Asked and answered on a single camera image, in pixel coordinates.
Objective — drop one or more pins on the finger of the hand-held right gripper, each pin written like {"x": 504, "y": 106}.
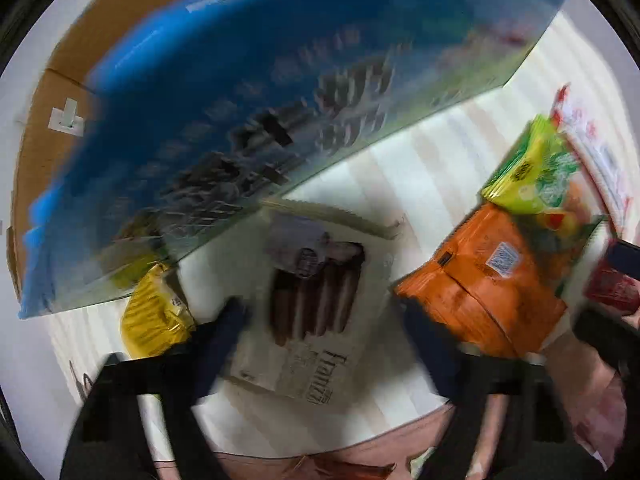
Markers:
{"x": 605, "y": 335}
{"x": 625, "y": 259}

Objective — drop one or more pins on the green fruit candy bag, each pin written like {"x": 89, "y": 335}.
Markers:
{"x": 530, "y": 170}

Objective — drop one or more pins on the orange snack bag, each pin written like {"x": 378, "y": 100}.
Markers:
{"x": 475, "y": 285}

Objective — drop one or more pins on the blue printed cardboard box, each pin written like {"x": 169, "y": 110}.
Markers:
{"x": 250, "y": 85}

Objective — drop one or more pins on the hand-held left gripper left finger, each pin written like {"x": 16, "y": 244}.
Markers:
{"x": 225, "y": 332}

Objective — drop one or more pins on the large yellow snack bag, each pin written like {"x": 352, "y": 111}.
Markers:
{"x": 150, "y": 320}

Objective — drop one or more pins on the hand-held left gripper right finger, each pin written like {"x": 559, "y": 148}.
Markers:
{"x": 430, "y": 350}

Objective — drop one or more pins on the white red snack packet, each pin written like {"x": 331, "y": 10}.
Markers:
{"x": 595, "y": 150}

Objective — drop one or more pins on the cream striped blanket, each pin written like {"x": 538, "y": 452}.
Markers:
{"x": 430, "y": 160}

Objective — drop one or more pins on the white chocolate stick snack box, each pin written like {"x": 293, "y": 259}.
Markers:
{"x": 320, "y": 280}

